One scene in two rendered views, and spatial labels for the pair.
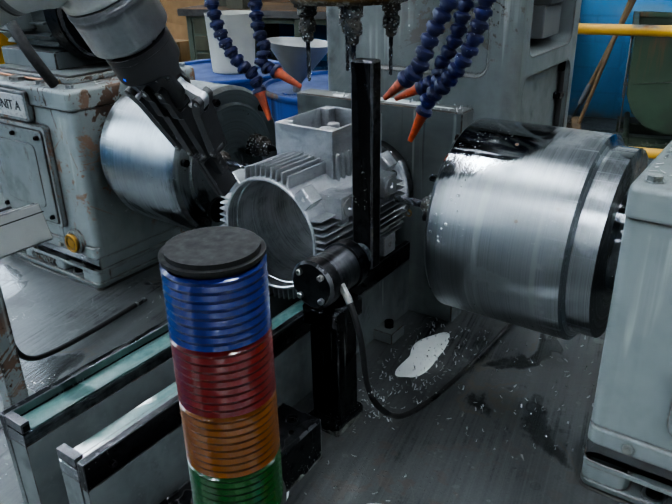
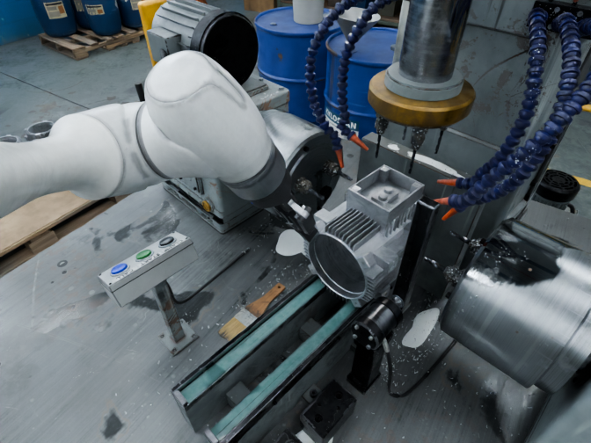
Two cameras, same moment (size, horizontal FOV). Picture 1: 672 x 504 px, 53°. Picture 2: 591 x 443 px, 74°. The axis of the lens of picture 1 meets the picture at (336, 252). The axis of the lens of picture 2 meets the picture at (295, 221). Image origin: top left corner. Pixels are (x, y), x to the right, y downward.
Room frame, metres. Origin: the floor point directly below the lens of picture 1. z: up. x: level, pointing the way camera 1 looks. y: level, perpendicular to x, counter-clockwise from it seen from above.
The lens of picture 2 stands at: (0.30, 0.09, 1.62)
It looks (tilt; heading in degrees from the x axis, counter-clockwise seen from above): 42 degrees down; 9
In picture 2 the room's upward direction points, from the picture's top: straight up
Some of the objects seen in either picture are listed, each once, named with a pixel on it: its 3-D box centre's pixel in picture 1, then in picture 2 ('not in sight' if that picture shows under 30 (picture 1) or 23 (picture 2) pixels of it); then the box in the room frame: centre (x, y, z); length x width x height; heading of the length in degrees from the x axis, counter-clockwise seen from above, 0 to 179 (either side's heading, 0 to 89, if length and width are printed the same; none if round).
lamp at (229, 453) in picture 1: (230, 418); not in sight; (0.35, 0.07, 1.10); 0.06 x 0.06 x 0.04
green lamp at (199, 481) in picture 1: (236, 473); not in sight; (0.35, 0.07, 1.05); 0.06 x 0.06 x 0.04
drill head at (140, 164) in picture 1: (173, 150); (272, 158); (1.17, 0.28, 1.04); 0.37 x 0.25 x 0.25; 54
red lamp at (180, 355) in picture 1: (224, 358); not in sight; (0.35, 0.07, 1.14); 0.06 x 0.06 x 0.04
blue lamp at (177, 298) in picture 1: (217, 292); not in sight; (0.35, 0.07, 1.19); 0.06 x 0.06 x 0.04
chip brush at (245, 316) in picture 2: not in sight; (254, 310); (0.85, 0.27, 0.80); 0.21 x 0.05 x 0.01; 148
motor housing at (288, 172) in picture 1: (314, 212); (366, 242); (0.91, 0.03, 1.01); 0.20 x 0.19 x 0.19; 143
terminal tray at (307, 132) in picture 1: (329, 142); (383, 200); (0.95, 0.01, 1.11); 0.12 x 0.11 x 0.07; 143
